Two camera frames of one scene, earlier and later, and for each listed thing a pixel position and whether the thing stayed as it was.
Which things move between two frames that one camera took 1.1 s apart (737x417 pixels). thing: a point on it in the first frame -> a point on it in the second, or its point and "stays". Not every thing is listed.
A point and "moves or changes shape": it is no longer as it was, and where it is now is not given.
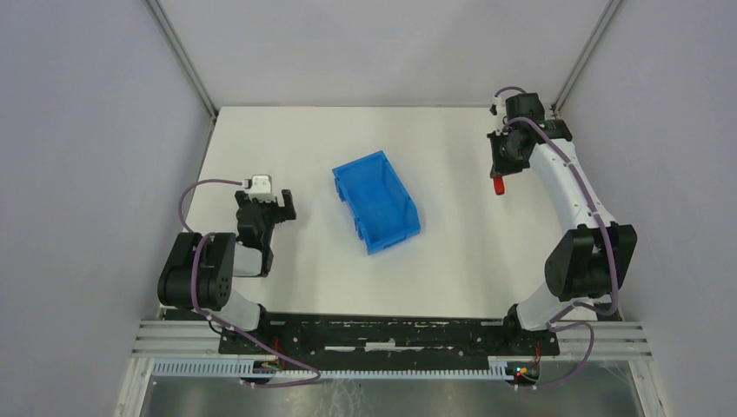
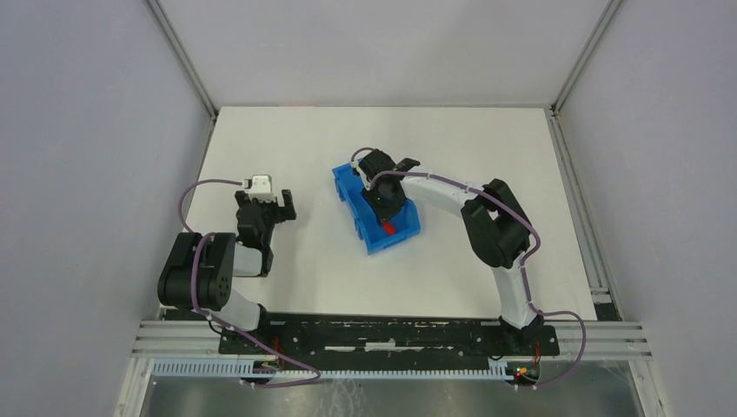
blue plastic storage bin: (373, 196) stays
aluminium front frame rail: (616, 340) stays
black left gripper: (265, 208) stays
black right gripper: (501, 167) -> (381, 208)
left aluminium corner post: (183, 57) stays
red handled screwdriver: (498, 184) moves or changes shape
